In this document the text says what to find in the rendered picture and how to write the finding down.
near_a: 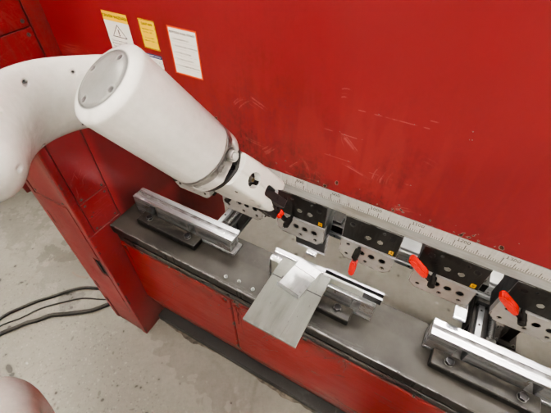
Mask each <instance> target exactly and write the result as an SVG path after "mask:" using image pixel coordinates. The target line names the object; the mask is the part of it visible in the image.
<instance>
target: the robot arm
mask: <svg viewBox="0 0 551 413"><path fill-rule="evenodd" d="M87 128H90V129H92V130H94V131H95V132H97V133H99V134H101V135H102V136H103V137H105V138H107V139H109V140H111V141H112V142H114V143H115V144H117V145H119V146H120V147H122V148H124V149H125V150H127V151H128V152H131V153H132V154H134V155H136V156H137V157H139V158H140V159H142V160H144V161H146V162H147V163H148V164H150V165H152V166H154V167H156V168H157V169H159V170H160V171H162V172H164V173H165V174H167V175H169V176H170V177H172V178H173V179H176V180H177V181H179V182H181V183H182V184H184V185H185V186H187V187H189V188H191V189H192V190H195V191H199V192H211V191H215V192H217V193H219V194H220V195H222V196H224V197H227V198H229V199H232V200H234V201H236V202H241V203H243V204H246V205H249V206H251V207H256V208H257V210H259V211H260V212H261V213H262V214H264V215H265V216H268V217H271V218H272V219H275V218H276V217H277V215H278V214H279V213H280V210H281V207H282V208H285V204H286V202H287V200H286V199H284V198H283V197H281V196H280V195H279V194H277V193H275V192H274V191H272V190H273V189H279V190H282V189H283V188H284V186H285V183H284V182H283V180H282V179H280V178H279V177H278V176H277V175H275V174H274V173H273V172H271V171H270V170H269V169H267V168H266V167H265V166H264V165H263V164H262V163H260V162H259V161H257V160H255V159H254V158H252V157H251V156H249V155H248V154H246V153H244V152H241V151H240V150H239V145H238V142H237V140H236V138H235V136H234V135H233V134H232V133H231V132H230V131H229V130H228V129H227V128H226V127H225V126H224V125H222V124H221V123H220V122H219V121H218V120H217V119H216V118H215V117H214V116H213V115H212V114H211V113H209V112H208V111H207V110H206V109H205V108H204V107H203V106H202V105H201V104H200V103H199V102H198V101H196V100H195V99H194V98H193V97H192V96H191V95H190V94H189V93H188V92H187V91H186V90H185V89H184V88H182V87H181V86H180V85H179V84H178V83H177V82H176V81H175V80H174V79H173V78H172V77H171V76H169V75H168V74H167V73H166V72H165V71H164V70H163V69H162V68H161V67H160V66H159V65H158V64H157V63H156V62H155V61H154V60H153V59H152V58H151V57H150V56H149V55H148V54H147V53H146V52H144V51H143V50H142V49H141V48H139V47H138V46H136V45H133V44H122V45H119V46H116V47H114V48H112V49H110V50H108V51H107V52H105V53H103V54H97V55H75V56H60V57H45V58H39V59H34V60H29V61H23V62H19V63H16V64H13V65H10V66H6V67H4V68H2V69H0V202H3V201H6V200H7V199H9V198H11V197H13V196H14V195H16V194H17V193H18V192H19V191H20V190H21V189H22V187H23V186H24V184H25V181H26V180H27V177H28V174H29V170H30V164H31V162H32V160H33V159H34V156H35V155H36V154H37V153H38V151H39V150H41V149H42V148H43V147H44V146H46V145H47V144H49V143H50V142H52V141H53V140H55V139H57V138H60V137H61V136H63V135H66V134H69V133H72V132H75V131H77V130H81V129H87ZM0 413H55V411H54V410H53V408H52V407H51V405H50V404H49V402H48V400H47V399H46V398H45V397H44V395H43V394H42V393H41V392H40V391H39V390H38V389H37V388H36V387H35V386H34V385H33V384H31V383H29V382H27V381H25V380H23V379H19V378H16V377H11V376H2V377H0Z"/></svg>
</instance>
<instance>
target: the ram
mask: <svg viewBox="0 0 551 413"><path fill-rule="evenodd" d="M39 2H40V5H41V7H42V8H43V12H44V14H45V16H46V18H47V20H48V23H49V25H50V27H51V30H52V32H53V35H54V37H55V39H56V41H57V44H58V46H59V48H60V50H61V54H62V55H63V56H75V55H97V54H103V53H105V52H107V51H108V50H110V49H112V48H113V47H112V43H111V40H110V38H109V35H108V32H107V27H106V25H105V22H104V19H103V17H102V13H101V10H104V11H110V12H114V13H118V14H122V15H125V16H126V19H127V22H128V26H129V28H130V33H131V37H132V39H133V43H134V45H136V46H138V47H139V48H141V49H142V50H143V51H144V52H146V53H151V54H154V55H157V56H160V57H162V62H163V65H164V69H165V70H164V71H165V72H166V73H167V74H168V75H169V76H171V77H172V78H173V79H174V80H175V81H176V82H177V83H178V84H179V85H180V86H181V87H182V88H183V89H185V90H186V91H187V92H188V93H189V94H190V95H191V96H192V97H193V98H194V99H195V100H196V101H198V102H199V103H200V104H201V105H202V106H203V107H204V108H205V109H206V110H207V111H208V112H209V113H211V114H212V115H213V116H214V117H215V118H216V119H217V120H218V121H219V122H220V123H221V124H222V125H224V126H225V127H226V128H227V129H228V130H229V131H230V132H231V133H232V134H233V135H234V136H235V138H236V140H237V142H238V145H239V150H240V151H241V152H244V153H246V154H248V155H249V156H251V157H252V158H254V159H255V160H257V161H259V162H260V163H262V164H263V165H264V166H265V167H267V168H269V169H272V170H276V171H278V172H280V173H283V174H286V175H289V176H292V177H294V178H296V179H300V180H303V181H305V182H308V183H310V184H314V185H316V186H319V187H322V188H325V189H328V190H330V191H332V192H335V193H339V194H341V195H344V196H346V197H350V198H352V199H355V200H358V201H360V202H364V203H366V204H369V205H371V206H374V207H378V208H380V209H382V210H385V211H388V212H391V213H394V214H396V215H398V216H402V217H405V218H407V219H409V220H414V221H416V222H418V223H421V224H424V225H427V226H430V227H432V228H434V229H438V230H441V231H444V232H445V233H448V234H452V235H454V236H457V237H459V238H463V239H466V240H468V241H471V242H473V243H477V244H480V245H481V246H484V247H488V248H490V249H493V250H495V251H498V252H501V253H504V254H507V255H509V256H513V257H516V258H517V259H520V260H523V261H526V262H529V263H531V264H534V265H536V266H540V267H543V268H545V269H547V270H551V0H39ZM138 18H140V19H144V20H150V21H153V23H154V27H155V30H156V34H157V41H158V44H159V48H160V51H157V50H154V49H151V48H146V47H145V46H144V43H143V37H142V34H141V31H140V28H139V22H138ZM166 25H170V26H175V27H178V28H181V29H186V30H192V31H196V35H197V40H198V50H199V56H200V61H201V67H202V73H203V80H200V79H195V78H193V77H189V76H187V75H182V74H179V73H176V72H175V64H174V61H173V56H172V52H171V45H170V41H169V37H168V33H167V29H166ZM282 190H284V191H286V192H288V193H292V194H294V195H297V196H300V197H303V198H305V199H307V200H310V201H312V202H316V203H318V204H321V205H322V206H325V207H329V208H331V209H334V210H336V211H339V212H342V213H344V214H346V215H349V216H352V217H355V218H357V219H359V220H363V221H366V222H368V223H370V224H373V225H376V226H379V227H381V228H383V229H387V230H389V231H391V232H394V233H396V234H400V235H402V236H404V237H407V238H410V239H413V240H415V241H418V242H420V243H424V244H425V245H428V246H431V247H434V248H437V249H439V250H441V251H443V252H447V253H449V254H452V255H454V256H458V257H460V258H462V259H465V260H467V261H471V262H473V263H476V264H477V265H480V266H484V267H486V268H489V269H491V270H494V271H497V272H499V273H501V274H504V275H507V276H510V277H512V278H514V279H518V280H520V281H523V282H525V283H528V284H531V285H534V286H536V287H538V288H542V289H544V290H546V291H549V292H551V282H549V281H547V280H544V279H541V278H538V277H535V276H533V275H529V274H527V273H525V272H522V271H519V270H516V269H513V268H512V267H509V266H506V265H503V264H500V263H498V262H496V261H492V260H490V259H487V258H484V257H482V256H478V255H476V254H474V253H471V252H468V251H465V250H463V249H461V248H458V247H455V246H452V245H449V244H447V243H443V242H441V241H439V240H436V239H434V238H430V237H428V236H425V235H423V234H419V233H417V232H415V231H412V230H410V229H406V228H404V227H401V226H399V225H395V224H393V223H390V222H388V221H386V220H382V219H380V218H377V217H374V216H371V215H368V214H367V213H364V212H361V211H358V210H355V209H353V208H351V207H348V206H345V205H342V204H339V203H337V202H333V201H331V200H329V199H326V198H324V197H320V196H317V195H316V194H313V193H309V192H307V191H304V190H302V189H300V188H296V187H294V186H291V185H289V184H285V186H284V188H283V189H282Z"/></svg>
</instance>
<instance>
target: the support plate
mask: <svg viewBox="0 0 551 413"><path fill-rule="evenodd" d="M295 265H296V262H294V261H291V260H289V259H287V258H285V257H283V258H282V260H281V261H280V263H279V265H278V266H277V267H276V268H275V270H274V272H273V274H275V275H278V276H280V277H282V276H284V277H285V275H286V274H287V273H288V272H289V271H290V270H291V269H292V268H293V267H294V266H295ZM275 275H271V277H270V278H269V279H268V280H267V282H266V284H265V285H264V287H263V289H262V291H261V292H260V293H259V294H258V296H257V298H256V299H255V301H254V302H253V304H252V305H251V306H250V308H249V309H248V311H247V313H246V314H245V316H244V317H243V321H245V322H247V323H249V324H251V325H252V326H254V327H256V328H258V329H260V330H261V331H263V332H265V333H267V334H270V335H271V336H272V337H274V338H277V339H279V340H280V341H281V342H283V343H286V344H288V345H290V346H291V347H293V348H296V347H297V345H298V342H299V340H300V338H301V337H302V335H303V332H304V331H305V329H306V328H307V325H308V323H309V321H310V319H311V318H312V315H313V313H314V311H315V310H316V308H317V306H318V304H319V302H320V300H321V297H322V296H323V294H324V292H325V290H326V288H327V286H328V284H329V283H330V281H331V278H329V277H327V276H325V275H322V274H319V275H318V276H317V277H316V278H315V280H314V281H313V282H312V283H311V285H310V286H309V287H308V288H307V290H309V291H311V292H313V293H316V294H318V295H320V296H321V297H319V296H317V295H315V294H313V293H310V292H308V291H307V290H306V291H305V292H304V293H303V294H302V295H301V297H300V298H299V299H297V298H296V297H294V296H292V295H291V294H290V293H288V292H286V291H285V290H284V289H283V288H281V287H280V286H279V285H277V281H279V282H280V281H281V280H282V278H279V277H277V276H275ZM284 277H283V278H284Z"/></svg>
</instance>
